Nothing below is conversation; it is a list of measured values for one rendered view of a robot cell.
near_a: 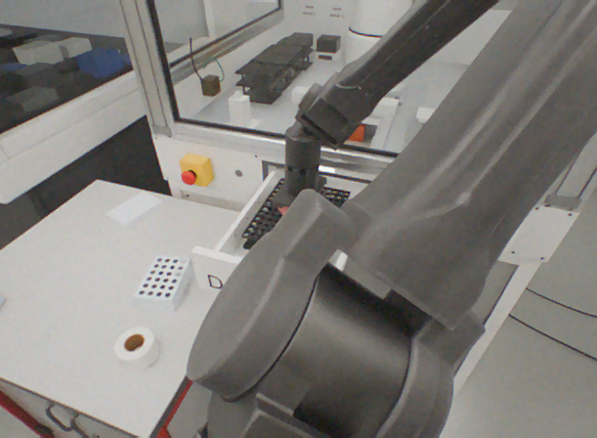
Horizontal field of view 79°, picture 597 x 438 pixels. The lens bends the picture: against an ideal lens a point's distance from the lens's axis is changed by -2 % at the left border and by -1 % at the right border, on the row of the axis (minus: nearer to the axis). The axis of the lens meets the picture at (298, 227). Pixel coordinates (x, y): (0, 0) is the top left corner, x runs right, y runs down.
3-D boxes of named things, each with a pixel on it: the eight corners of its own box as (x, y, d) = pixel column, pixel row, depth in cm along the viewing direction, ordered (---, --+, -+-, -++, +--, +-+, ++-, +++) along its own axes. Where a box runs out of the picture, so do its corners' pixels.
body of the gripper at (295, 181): (271, 208, 61) (271, 170, 56) (293, 177, 68) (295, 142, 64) (308, 218, 60) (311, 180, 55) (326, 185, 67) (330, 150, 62)
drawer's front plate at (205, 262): (337, 329, 67) (342, 291, 60) (199, 288, 74) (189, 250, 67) (339, 322, 69) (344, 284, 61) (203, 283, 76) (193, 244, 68)
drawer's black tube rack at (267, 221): (322, 277, 74) (324, 255, 70) (244, 256, 79) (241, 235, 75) (348, 212, 90) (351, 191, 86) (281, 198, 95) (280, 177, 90)
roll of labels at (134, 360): (116, 350, 70) (109, 338, 68) (151, 331, 74) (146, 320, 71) (127, 378, 66) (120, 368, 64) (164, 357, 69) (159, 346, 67)
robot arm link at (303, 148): (281, 132, 53) (319, 137, 53) (291, 112, 59) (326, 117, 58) (280, 172, 58) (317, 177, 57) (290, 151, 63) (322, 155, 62)
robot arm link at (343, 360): (180, 523, 12) (304, 571, 14) (350, 277, 13) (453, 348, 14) (191, 378, 21) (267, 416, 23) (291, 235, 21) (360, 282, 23)
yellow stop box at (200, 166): (205, 189, 97) (200, 166, 92) (182, 184, 99) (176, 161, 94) (214, 179, 101) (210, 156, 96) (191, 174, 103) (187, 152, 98)
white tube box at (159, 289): (175, 312, 77) (171, 300, 75) (138, 308, 78) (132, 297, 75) (193, 268, 86) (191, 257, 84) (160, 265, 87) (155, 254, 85)
